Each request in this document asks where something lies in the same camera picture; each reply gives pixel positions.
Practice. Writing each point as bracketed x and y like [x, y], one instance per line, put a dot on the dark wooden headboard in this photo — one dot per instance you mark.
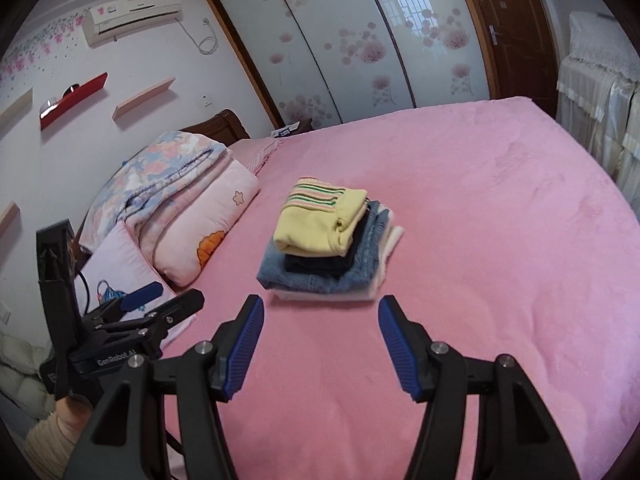
[225, 125]

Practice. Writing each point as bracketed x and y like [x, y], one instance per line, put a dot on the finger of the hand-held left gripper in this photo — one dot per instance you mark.
[180, 305]
[142, 294]

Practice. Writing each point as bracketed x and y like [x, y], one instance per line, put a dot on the black folded garment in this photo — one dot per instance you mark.
[320, 265]

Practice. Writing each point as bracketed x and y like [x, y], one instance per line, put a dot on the white quilted cushion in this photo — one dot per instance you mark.
[20, 375]

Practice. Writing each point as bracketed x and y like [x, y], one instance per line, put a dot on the yellow striped knit sweater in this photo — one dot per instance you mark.
[310, 230]

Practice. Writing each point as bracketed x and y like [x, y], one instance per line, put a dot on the person's left forearm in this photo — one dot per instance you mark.
[50, 440]

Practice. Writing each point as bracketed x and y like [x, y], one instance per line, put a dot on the floral patterned quilt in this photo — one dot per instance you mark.
[150, 170]

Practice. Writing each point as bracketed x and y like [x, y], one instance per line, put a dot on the white air conditioner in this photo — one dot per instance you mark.
[130, 17]

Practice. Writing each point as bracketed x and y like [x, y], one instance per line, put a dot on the floral sliding door wardrobe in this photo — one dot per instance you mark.
[350, 35]

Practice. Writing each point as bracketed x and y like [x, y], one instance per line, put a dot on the red wall shelf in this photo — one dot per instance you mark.
[70, 105]

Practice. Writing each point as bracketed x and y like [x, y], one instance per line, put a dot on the pink wall shelf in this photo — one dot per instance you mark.
[7, 220]
[142, 100]

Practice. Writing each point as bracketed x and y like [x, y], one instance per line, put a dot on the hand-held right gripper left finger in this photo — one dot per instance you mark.
[245, 345]

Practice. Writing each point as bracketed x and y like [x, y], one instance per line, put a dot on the cream wall shelf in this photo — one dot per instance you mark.
[15, 107]

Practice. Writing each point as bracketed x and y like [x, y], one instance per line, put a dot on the cream folded garment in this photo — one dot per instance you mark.
[393, 245]

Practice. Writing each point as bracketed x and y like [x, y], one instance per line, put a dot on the brown wooden door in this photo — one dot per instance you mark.
[515, 35]

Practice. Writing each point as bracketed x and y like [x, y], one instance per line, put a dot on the folded blue-grey jeans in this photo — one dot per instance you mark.
[370, 245]

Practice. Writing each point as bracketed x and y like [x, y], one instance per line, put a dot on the pink bed blanket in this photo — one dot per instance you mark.
[500, 260]

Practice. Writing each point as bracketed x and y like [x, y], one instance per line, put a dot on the white wall switch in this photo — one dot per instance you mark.
[207, 101]

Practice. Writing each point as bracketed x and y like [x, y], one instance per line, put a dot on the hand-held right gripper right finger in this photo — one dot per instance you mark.
[395, 345]

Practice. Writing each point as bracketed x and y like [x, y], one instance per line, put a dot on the light pink pillow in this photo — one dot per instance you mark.
[117, 265]

